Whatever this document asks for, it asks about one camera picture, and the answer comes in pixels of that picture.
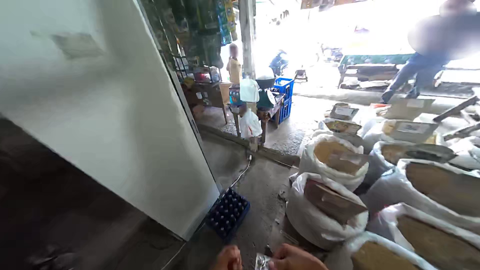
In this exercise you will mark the brown wooden counter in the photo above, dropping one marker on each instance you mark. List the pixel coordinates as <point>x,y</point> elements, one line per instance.
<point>213,93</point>

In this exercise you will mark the wooden post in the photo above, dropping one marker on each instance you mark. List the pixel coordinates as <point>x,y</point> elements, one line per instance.
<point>247,41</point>

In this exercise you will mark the group of cardboard signs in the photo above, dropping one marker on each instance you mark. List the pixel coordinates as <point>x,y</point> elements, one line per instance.
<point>339,204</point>

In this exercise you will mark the hanging packets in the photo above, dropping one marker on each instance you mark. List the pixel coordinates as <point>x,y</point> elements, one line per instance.
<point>204,26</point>

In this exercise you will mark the tall bright blue crates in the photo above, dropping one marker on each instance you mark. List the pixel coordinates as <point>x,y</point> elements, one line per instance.
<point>287,107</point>

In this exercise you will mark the dark wooden beam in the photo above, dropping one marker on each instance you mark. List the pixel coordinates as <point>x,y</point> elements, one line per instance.
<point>463,131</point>
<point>455,109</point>

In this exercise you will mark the blue bottle crate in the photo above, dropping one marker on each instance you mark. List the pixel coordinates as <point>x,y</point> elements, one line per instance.
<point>237,222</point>

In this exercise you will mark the white red-print plastic bag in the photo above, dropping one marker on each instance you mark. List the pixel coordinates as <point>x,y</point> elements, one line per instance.
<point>250,124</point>

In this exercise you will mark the large white cabinet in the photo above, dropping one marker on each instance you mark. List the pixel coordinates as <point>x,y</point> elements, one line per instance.
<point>142,131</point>

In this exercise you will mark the motorcycle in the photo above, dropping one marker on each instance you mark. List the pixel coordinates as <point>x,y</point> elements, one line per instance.
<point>278,63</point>

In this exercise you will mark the group of dark bottles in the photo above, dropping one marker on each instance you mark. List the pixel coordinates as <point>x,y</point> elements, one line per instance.
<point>226,212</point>

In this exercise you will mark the person's left hand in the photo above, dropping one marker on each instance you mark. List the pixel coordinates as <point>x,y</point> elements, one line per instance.
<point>227,259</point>

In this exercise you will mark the person's right hand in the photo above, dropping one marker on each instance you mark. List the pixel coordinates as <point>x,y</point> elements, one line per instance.
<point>296,258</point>

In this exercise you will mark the black bucket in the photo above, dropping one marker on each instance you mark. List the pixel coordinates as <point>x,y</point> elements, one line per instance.
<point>265,82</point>

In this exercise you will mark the group of white grain sacks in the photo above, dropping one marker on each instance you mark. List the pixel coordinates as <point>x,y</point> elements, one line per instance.
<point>313,221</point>

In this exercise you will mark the pale green plastic bag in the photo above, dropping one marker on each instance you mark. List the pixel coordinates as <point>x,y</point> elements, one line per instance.
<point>249,90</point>

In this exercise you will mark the wooden table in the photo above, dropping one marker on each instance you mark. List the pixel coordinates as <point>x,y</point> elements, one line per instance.
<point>264,122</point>

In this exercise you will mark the person's left fingers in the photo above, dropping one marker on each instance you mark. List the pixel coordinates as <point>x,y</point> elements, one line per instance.
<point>234,256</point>

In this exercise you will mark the person's right fingers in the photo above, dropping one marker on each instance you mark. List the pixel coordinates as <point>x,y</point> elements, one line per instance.
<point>282,254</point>

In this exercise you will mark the small clear packet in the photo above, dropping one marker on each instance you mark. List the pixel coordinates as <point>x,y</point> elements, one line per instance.
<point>260,262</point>

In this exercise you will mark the bench with green cover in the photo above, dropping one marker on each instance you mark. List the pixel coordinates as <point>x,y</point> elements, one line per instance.
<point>375,60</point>

